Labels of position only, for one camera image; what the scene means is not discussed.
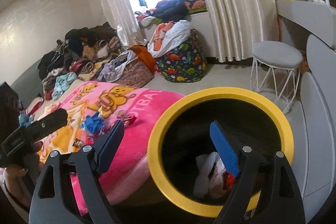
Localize blue wrapper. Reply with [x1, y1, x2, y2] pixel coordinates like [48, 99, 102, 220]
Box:
[81, 111, 105, 134]

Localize yellow rimmed black trash bin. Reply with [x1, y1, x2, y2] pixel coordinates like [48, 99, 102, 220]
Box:
[146, 86, 295, 218]

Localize clothes on window sill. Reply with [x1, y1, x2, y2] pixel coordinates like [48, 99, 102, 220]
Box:
[134, 0, 207, 28]

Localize red snack wrapper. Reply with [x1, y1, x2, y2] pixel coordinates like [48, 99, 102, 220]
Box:
[122, 116, 137, 127]

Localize light blue garment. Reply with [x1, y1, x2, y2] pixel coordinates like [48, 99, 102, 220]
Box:
[52, 72, 77, 101]

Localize white orange clothes bundle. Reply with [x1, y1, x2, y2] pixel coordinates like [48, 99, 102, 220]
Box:
[147, 20, 192, 59]

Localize grey white dressing table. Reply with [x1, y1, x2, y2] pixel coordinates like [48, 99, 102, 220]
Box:
[276, 0, 335, 50]

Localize pile of clothes on bed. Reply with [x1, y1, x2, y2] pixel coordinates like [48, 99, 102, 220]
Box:
[38, 22, 121, 100]

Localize floral fabric basket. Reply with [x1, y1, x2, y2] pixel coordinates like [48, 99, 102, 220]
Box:
[114, 59, 154, 88]

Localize person's left hand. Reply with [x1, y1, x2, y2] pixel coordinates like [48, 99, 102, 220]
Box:
[3, 140, 46, 210]

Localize white printed plastic bag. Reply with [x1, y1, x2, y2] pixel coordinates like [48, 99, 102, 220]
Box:
[193, 152, 227, 199]

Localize left cream curtain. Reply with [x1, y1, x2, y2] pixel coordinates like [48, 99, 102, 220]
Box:
[100, 0, 146, 50]

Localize orange bag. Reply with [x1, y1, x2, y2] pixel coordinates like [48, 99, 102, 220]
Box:
[131, 45, 156, 73]

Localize round grey wire stool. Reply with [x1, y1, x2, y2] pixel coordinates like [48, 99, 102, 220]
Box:
[250, 41, 303, 114]

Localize dinosaur print laundry basket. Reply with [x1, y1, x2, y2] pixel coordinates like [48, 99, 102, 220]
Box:
[155, 28, 207, 83]

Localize pink cartoon bear blanket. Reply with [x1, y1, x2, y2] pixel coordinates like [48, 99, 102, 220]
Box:
[35, 81, 183, 205]

